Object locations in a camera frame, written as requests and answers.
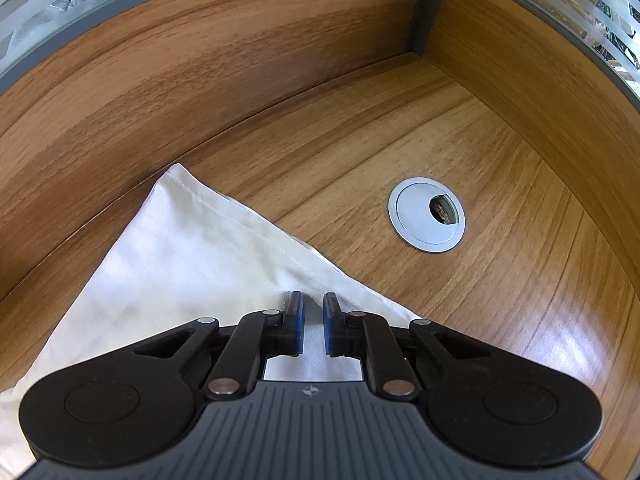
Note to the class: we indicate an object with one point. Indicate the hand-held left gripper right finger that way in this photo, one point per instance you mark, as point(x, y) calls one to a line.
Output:
point(329, 325)

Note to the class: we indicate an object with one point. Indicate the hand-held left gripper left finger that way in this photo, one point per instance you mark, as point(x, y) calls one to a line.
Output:
point(298, 325)

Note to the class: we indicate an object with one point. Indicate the cream short-sleeved shirt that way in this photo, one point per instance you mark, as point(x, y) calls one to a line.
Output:
point(175, 260)

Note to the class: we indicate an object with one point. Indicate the striped frosted glass partition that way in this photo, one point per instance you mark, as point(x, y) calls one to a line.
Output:
point(50, 10)
point(600, 25)

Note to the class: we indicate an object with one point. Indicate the grey partition post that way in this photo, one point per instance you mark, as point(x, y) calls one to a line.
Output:
point(430, 5)

